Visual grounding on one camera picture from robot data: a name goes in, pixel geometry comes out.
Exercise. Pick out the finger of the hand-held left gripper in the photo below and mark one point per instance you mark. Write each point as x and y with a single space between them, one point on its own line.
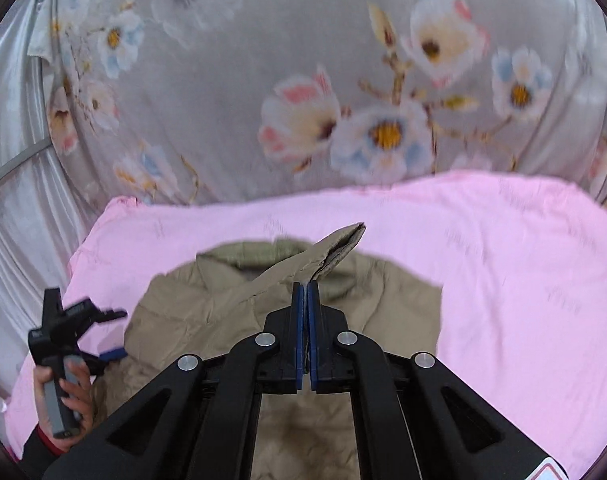
111 355
106 316

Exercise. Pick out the pink blanket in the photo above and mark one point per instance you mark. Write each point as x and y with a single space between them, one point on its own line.
483 280

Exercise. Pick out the white satin cloth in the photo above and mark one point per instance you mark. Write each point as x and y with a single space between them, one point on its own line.
23 240

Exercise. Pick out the khaki padded jacket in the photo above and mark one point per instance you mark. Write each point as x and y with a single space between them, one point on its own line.
193 305

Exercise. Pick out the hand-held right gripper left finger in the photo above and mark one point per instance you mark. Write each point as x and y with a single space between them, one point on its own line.
297 335

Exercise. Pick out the grey floral bedsheet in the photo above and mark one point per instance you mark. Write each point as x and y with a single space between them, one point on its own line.
303 60

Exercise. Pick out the person's left hand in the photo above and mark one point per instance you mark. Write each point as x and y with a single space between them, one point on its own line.
81 390

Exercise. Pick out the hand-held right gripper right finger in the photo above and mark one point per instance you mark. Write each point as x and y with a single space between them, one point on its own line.
313 335

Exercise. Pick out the person's left forearm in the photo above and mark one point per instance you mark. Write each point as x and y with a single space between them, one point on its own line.
43 455

